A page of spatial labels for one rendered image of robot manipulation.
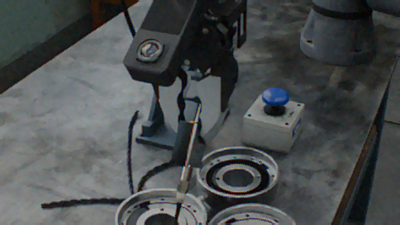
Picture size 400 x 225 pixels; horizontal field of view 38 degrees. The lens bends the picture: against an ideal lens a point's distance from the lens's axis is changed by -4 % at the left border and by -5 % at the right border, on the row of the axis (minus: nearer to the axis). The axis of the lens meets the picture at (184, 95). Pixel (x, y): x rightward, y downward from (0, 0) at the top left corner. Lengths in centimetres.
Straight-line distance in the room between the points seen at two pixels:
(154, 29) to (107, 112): 43
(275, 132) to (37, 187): 33
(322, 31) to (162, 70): 62
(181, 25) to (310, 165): 36
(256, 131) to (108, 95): 28
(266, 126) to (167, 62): 34
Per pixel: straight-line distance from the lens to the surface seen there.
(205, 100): 61
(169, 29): 53
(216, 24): 57
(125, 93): 100
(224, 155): 79
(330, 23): 109
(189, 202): 71
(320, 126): 91
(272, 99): 83
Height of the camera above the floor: 129
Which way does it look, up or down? 30 degrees down
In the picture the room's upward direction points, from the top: 2 degrees counter-clockwise
